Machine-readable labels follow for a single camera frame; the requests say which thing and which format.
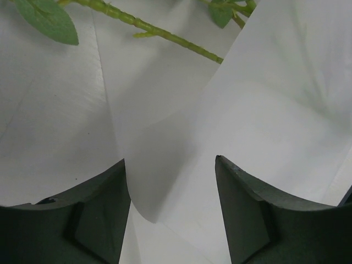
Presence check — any white wrapping paper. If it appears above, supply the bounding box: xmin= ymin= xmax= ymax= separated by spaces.
xmin=1 ymin=1 xmax=351 ymax=263

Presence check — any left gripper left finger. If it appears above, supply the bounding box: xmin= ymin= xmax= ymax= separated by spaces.
xmin=1 ymin=161 xmax=131 ymax=263

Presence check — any pink flower bouquet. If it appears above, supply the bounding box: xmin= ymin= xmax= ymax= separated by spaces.
xmin=13 ymin=1 xmax=257 ymax=64

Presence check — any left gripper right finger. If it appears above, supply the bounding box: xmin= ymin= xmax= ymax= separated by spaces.
xmin=215 ymin=156 xmax=351 ymax=263

